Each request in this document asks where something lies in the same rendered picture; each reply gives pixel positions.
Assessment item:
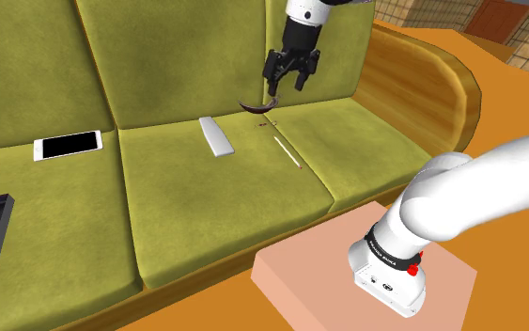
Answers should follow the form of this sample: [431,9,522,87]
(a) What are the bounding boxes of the white remote control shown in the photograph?
[198,116,236,159]

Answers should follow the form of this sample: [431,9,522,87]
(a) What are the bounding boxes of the green sofa with wooden frame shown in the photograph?
[0,0,483,331]

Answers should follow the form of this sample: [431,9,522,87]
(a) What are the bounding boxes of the white phone with black screen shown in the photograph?
[33,130,104,163]

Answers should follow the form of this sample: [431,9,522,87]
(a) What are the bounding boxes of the white pen with red tip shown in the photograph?
[272,134,304,170]

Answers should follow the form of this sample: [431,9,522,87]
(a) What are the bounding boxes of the pink robot stand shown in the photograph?
[250,201,478,331]

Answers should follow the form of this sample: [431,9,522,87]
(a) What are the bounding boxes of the red-brown door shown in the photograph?
[463,0,529,46]

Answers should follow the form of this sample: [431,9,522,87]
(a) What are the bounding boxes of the dark brown bowl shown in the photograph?
[238,94,284,116]

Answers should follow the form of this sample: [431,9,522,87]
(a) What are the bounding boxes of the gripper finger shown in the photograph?
[293,50,321,92]
[262,50,288,98]

